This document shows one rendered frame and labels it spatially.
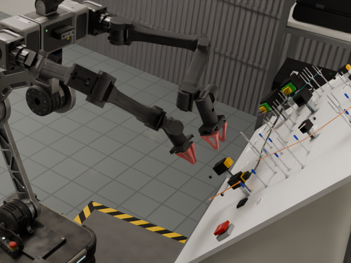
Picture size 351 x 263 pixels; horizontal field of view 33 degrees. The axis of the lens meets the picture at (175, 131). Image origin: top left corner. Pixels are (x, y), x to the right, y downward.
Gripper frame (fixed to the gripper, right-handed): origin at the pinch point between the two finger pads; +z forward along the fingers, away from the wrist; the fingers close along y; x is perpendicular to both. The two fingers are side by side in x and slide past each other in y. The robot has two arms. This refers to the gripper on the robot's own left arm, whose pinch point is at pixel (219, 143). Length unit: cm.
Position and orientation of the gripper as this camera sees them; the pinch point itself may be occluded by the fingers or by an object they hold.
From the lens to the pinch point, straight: 216.1
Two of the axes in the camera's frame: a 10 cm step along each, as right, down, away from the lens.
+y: 4.8, -5.2, 7.0
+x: -8.0, 0.6, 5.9
